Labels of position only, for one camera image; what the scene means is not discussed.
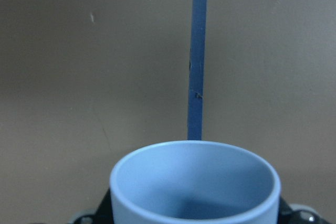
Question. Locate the light blue cup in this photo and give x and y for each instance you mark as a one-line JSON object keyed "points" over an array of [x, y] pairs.
{"points": [[194, 182]]}

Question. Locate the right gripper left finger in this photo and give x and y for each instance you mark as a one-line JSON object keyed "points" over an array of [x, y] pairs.
{"points": [[101, 214]]}

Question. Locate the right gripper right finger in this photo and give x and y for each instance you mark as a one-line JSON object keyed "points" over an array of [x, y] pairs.
{"points": [[297, 213]]}

